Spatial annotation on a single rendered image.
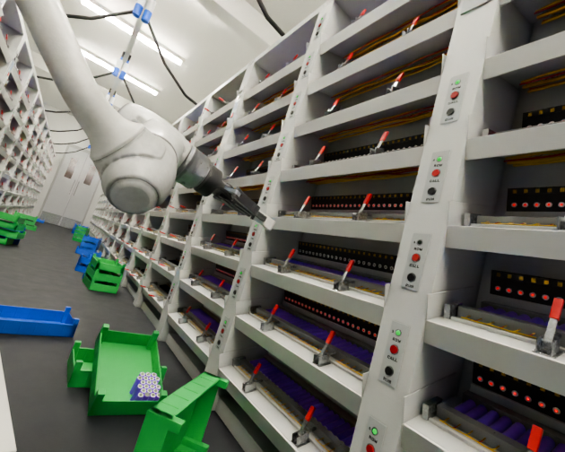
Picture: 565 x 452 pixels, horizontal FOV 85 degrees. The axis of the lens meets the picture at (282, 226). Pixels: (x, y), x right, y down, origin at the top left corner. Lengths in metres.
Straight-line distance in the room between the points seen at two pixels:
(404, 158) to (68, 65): 0.70
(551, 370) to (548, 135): 0.39
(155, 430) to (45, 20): 0.74
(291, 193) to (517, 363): 0.92
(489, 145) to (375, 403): 0.56
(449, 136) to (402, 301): 0.38
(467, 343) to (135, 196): 0.61
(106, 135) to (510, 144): 0.72
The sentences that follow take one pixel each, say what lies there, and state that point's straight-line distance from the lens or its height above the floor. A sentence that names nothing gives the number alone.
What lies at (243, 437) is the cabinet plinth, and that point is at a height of 0.03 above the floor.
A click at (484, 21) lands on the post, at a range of 0.97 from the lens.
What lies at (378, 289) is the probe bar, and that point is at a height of 0.57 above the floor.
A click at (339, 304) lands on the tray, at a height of 0.51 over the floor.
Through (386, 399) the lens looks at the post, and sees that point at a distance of 0.73.
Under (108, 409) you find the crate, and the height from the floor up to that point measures 0.02.
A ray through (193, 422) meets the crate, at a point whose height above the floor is 0.06.
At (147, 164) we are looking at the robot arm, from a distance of 0.55.
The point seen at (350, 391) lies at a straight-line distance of 0.79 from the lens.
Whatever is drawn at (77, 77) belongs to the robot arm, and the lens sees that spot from 0.60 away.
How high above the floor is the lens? 0.54
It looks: 8 degrees up
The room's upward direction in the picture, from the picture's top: 17 degrees clockwise
